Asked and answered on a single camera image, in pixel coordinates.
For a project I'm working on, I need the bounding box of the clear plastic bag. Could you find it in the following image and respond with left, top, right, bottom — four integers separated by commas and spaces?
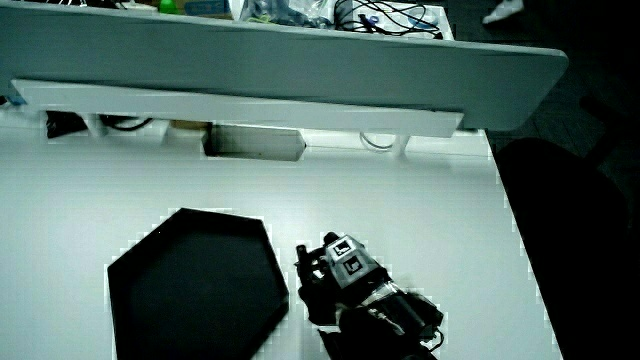
238, 0, 335, 29

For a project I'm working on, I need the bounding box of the black device under rail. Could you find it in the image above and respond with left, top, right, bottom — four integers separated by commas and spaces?
45, 110, 89, 140

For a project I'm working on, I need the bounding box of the tangle of black cables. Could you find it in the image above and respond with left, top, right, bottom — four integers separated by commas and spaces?
332, 0, 445, 41

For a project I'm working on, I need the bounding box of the person's right hand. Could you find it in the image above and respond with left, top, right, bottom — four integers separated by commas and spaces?
294, 231, 394, 327

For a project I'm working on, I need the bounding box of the cardboard box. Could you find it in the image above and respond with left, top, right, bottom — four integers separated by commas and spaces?
175, 0, 235, 21

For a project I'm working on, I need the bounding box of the black cable loop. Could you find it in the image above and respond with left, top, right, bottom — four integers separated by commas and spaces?
98, 114, 155, 133

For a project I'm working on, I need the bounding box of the white desk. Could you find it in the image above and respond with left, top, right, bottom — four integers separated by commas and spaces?
0, 118, 565, 360

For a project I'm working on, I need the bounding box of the black hexagonal tray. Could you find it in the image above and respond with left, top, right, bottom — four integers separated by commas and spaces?
106, 207, 291, 360

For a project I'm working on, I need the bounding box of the white rail under panel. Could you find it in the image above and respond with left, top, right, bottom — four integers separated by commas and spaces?
10, 78, 465, 139

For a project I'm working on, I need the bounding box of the grey cable box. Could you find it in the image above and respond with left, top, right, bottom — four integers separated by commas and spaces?
201, 123, 308, 163

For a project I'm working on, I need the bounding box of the grey divider panel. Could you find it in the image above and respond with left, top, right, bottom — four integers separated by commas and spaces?
0, 0, 570, 133

